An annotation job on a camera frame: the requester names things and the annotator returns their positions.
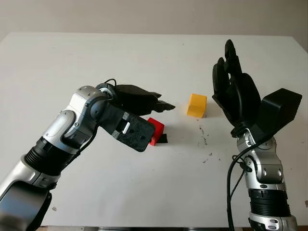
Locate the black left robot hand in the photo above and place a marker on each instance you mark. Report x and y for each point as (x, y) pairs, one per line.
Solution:
(137, 98)

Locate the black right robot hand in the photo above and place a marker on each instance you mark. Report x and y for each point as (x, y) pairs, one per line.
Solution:
(240, 96)

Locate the red wooden block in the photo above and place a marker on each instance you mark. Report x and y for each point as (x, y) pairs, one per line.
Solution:
(157, 130)

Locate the yellow wooden block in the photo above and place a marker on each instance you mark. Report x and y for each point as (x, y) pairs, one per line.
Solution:
(196, 106)

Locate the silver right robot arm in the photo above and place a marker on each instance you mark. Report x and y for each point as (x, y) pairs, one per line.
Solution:
(267, 173)

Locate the black tape mark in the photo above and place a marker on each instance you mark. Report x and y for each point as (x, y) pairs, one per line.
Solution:
(163, 139)

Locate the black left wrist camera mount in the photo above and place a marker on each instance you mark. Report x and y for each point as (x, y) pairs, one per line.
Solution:
(132, 130)

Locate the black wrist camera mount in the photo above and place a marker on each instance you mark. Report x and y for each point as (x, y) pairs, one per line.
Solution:
(279, 110)
(132, 130)

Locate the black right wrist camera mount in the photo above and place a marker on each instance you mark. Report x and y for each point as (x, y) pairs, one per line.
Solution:
(279, 110)

